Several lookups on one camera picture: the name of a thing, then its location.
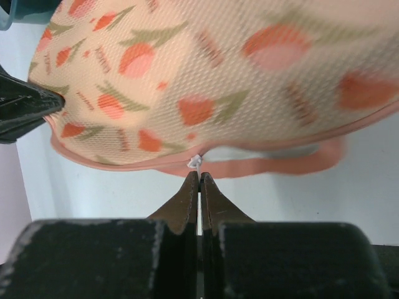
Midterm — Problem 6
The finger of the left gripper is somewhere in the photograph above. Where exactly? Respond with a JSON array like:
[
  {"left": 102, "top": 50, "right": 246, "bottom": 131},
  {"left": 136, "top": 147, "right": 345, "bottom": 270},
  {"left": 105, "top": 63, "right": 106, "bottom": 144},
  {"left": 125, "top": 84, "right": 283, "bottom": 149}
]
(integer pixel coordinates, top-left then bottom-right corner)
[
  {"left": 1, "top": 69, "right": 65, "bottom": 128},
  {"left": 1, "top": 115, "right": 45, "bottom": 144}
]

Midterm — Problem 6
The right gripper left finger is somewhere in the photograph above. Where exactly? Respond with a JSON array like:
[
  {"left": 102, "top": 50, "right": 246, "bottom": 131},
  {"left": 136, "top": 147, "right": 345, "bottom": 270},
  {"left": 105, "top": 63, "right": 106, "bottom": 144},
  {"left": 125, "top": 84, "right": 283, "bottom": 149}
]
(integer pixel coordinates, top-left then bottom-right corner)
[{"left": 1, "top": 172, "right": 199, "bottom": 298}]

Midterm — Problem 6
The teal plastic basin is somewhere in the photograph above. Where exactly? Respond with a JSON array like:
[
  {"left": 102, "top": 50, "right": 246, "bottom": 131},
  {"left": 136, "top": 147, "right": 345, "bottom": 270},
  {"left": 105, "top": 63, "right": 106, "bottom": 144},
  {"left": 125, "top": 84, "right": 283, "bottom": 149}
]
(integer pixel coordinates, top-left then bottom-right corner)
[{"left": 1, "top": 0, "right": 61, "bottom": 31}]

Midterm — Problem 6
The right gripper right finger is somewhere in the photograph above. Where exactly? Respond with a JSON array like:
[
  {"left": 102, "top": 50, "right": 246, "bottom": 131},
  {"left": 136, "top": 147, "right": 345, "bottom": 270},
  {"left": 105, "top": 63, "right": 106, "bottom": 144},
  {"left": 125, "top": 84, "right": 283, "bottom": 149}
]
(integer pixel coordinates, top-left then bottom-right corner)
[{"left": 200, "top": 173, "right": 393, "bottom": 298}]

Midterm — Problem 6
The floral mesh laundry bag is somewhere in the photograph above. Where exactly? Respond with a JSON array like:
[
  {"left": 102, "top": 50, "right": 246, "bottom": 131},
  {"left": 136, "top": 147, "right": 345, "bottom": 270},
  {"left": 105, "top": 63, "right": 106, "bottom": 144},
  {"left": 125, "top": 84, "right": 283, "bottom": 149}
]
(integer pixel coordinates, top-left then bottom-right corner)
[{"left": 28, "top": 1, "right": 398, "bottom": 178}]

